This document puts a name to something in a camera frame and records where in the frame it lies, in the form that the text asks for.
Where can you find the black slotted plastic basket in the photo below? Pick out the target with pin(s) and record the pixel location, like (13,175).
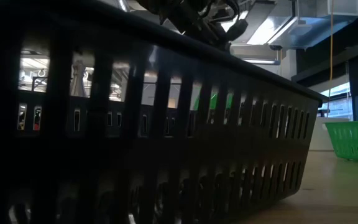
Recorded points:
(46,119)
(166,149)

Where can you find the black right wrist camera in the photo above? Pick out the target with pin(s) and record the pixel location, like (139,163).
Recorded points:
(237,29)

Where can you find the black dome security camera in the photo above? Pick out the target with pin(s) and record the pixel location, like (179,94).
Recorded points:
(275,47)

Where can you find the silver ceiling air duct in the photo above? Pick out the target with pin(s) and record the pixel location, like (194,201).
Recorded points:
(291,28)

